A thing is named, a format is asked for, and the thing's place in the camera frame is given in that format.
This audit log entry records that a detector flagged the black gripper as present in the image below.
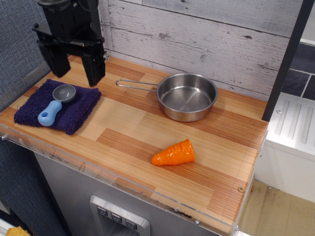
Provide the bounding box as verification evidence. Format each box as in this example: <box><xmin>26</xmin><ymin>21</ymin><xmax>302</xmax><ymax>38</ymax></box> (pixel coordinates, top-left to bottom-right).
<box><xmin>33</xmin><ymin>0</ymin><xmax>106</xmax><ymax>87</ymax></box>

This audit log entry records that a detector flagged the blue and grey spoon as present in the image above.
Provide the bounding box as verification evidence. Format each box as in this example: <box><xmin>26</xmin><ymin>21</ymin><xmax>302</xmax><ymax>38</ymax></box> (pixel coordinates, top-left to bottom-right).
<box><xmin>37</xmin><ymin>85</ymin><xmax>76</xmax><ymax>126</ymax></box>

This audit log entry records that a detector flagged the dark blue towel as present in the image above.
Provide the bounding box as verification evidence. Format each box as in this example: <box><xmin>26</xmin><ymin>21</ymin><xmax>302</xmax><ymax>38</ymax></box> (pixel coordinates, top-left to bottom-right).
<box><xmin>14</xmin><ymin>79</ymin><xmax>101</xmax><ymax>135</ymax></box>

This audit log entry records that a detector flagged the orange plastic carrot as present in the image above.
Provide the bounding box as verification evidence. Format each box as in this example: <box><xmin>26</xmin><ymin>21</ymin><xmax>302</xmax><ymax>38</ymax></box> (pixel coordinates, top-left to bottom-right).
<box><xmin>151</xmin><ymin>139</ymin><xmax>196</xmax><ymax>166</ymax></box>

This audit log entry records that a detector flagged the grey toy dispenser panel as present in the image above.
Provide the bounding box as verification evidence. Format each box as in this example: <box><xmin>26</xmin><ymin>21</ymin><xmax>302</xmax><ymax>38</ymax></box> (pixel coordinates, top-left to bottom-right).
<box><xmin>90</xmin><ymin>195</ymin><xmax>151</xmax><ymax>236</ymax></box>

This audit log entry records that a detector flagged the clear acrylic table edge guard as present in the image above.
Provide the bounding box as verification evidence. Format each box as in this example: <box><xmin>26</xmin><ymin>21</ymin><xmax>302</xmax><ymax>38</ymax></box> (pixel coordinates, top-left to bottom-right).
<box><xmin>0</xmin><ymin>125</ymin><xmax>239</xmax><ymax>236</ymax></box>

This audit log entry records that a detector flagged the yellow object at corner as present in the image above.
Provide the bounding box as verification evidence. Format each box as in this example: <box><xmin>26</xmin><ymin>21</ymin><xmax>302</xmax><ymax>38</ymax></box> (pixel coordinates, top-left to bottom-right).
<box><xmin>6</xmin><ymin>227</ymin><xmax>30</xmax><ymax>236</ymax></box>

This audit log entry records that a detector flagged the white ribbed appliance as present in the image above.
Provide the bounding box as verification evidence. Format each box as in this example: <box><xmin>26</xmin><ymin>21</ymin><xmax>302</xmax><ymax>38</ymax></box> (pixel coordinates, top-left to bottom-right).
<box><xmin>254</xmin><ymin>93</ymin><xmax>315</xmax><ymax>202</ymax></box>

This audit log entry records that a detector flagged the steel pan with handle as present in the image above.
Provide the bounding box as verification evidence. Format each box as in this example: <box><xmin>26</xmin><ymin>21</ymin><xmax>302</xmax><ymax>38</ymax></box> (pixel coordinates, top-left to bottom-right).
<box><xmin>116</xmin><ymin>73</ymin><xmax>219</xmax><ymax>122</ymax></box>

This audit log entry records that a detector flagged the black vertical post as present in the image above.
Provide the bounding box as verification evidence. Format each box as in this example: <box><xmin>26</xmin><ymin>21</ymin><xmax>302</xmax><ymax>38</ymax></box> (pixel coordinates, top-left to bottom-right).
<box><xmin>262</xmin><ymin>0</ymin><xmax>315</xmax><ymax>121</ymax></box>

